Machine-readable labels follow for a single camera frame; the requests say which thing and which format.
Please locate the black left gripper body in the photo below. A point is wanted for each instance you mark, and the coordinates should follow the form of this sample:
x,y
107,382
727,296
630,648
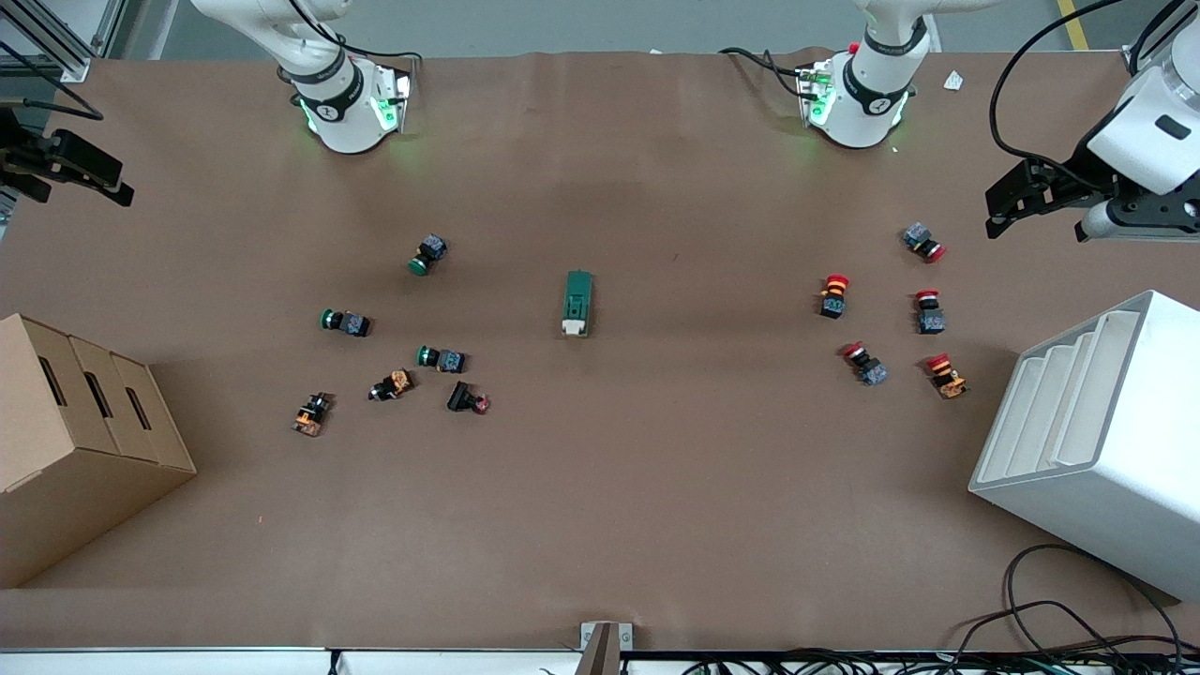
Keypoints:
x,y
1072,182

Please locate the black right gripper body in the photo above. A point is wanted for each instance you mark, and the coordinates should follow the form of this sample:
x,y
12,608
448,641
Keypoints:
x,y
21,156

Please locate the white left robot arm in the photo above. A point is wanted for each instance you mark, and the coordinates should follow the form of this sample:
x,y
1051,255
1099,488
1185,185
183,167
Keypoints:
x,y
877,75

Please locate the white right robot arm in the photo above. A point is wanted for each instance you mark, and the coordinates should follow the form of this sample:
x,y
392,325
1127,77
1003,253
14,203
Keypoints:
x,y
342,103

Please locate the red mushroom button grey block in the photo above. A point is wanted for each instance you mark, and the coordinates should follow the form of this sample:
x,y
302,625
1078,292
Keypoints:
x,y
929,311
864,364
924,242

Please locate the white paper scrap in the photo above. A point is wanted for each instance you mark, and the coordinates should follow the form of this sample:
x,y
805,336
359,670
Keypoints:
x,y
953,81

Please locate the red mushroom button orange block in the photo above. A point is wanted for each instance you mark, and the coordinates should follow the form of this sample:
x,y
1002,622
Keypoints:
x,y
947,375

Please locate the red mushroom button black block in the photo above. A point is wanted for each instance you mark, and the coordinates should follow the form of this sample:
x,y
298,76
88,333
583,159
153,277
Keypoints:
x,y
833,295

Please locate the white stepped shelf box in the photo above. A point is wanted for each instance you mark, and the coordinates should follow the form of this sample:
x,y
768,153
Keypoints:
x,y
1116,441

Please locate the brown cardboard box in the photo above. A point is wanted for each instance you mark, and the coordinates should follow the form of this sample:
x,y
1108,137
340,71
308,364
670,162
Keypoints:
x,y
75,450

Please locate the green pushbutton grey block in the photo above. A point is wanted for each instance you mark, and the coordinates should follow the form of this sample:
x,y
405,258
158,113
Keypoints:
x,y
441,358
345,322
428,254

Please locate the black pushbutton orange block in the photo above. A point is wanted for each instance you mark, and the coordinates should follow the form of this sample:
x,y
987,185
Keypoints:
x,y
312,413
392,384

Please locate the black square pushbutton red block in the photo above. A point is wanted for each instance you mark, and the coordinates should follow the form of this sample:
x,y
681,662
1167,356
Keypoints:
x,y
468,398

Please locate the brown paper table cover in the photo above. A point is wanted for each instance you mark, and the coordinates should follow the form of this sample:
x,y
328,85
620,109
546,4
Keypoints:
x,y
600,487

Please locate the aluminium frame profile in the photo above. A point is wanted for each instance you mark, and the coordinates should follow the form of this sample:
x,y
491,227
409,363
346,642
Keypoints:
x,y
56,42

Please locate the grey metal camera bracket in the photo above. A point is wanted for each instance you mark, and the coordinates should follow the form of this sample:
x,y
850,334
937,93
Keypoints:
x,y
605,645

